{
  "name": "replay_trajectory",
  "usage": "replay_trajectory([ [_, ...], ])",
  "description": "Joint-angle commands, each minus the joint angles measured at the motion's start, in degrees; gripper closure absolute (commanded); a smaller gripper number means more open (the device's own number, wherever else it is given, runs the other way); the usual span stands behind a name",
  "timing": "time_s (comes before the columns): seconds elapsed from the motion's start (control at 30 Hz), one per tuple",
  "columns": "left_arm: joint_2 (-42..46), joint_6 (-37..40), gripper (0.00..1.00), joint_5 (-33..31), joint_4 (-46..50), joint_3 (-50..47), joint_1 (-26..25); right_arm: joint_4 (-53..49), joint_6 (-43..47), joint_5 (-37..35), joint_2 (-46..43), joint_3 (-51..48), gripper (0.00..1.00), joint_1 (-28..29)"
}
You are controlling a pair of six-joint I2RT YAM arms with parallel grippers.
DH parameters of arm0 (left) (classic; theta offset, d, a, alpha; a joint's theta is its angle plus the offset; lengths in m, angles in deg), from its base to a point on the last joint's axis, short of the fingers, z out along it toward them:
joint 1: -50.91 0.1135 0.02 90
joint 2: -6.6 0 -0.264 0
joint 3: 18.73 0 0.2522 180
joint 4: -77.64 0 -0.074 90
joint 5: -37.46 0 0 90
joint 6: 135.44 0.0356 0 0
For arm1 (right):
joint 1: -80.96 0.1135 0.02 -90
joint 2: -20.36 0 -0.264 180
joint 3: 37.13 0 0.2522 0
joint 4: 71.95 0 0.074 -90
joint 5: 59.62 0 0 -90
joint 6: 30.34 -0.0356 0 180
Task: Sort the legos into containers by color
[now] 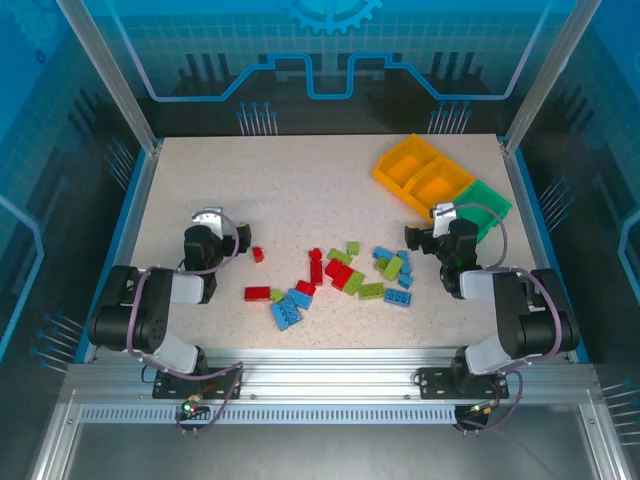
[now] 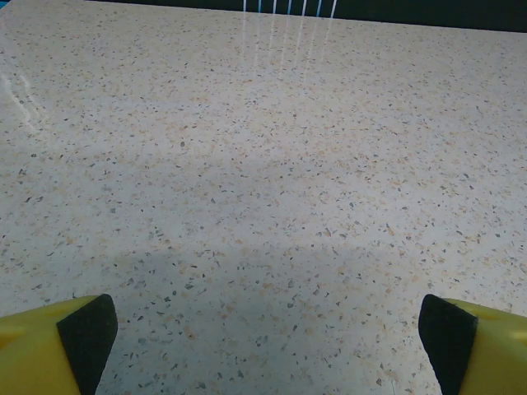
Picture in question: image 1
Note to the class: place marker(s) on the small green lego brick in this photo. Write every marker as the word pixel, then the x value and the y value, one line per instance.
pixel 381 264
pixel 277 295
pixel 353 248

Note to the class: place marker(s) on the long green lego brick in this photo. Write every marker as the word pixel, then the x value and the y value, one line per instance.
pixel 340 256

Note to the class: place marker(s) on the long red lego brick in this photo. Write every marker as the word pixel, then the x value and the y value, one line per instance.
pixel 316 266

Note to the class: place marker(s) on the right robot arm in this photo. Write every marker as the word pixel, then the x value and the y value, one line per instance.
pixel 545 320

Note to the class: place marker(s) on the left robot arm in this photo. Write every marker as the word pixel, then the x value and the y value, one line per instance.
pixel 120 312

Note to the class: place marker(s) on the small blue lego brick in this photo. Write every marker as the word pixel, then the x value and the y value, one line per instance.
pixel 402 256
pixel 406 268
pixel 382 252

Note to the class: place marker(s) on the small red lego brick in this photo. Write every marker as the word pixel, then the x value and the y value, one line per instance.
pixel 258 254

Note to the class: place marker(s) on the green plastic bin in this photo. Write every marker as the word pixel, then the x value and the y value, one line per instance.
pixel 484 204

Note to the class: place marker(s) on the yellow plastic bin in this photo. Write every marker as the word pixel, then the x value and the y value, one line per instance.
pixel 440 186
pixel 402 167

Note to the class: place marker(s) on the large blue lego brick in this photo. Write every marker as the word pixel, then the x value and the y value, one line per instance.
pixel 286 314

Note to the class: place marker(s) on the small circuit board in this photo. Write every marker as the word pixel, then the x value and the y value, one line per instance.
pixel 478 410
pixel 192 408

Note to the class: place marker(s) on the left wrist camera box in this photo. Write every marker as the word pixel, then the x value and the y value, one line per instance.
pixel 210 219

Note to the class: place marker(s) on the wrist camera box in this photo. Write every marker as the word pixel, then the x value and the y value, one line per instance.
pixel 210 219
pixel 444 216

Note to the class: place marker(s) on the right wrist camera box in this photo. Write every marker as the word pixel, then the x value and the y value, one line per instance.
pixel 444 216

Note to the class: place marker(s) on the blue table side rail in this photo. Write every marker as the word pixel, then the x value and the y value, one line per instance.
pixel 135 240
pixel 540 240

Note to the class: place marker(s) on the aluminium mounting rail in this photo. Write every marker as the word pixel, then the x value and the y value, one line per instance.
pixel 330 380

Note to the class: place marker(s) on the aluminium frame post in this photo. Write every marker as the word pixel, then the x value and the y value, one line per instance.
pixel 115 75
pixel 550 75

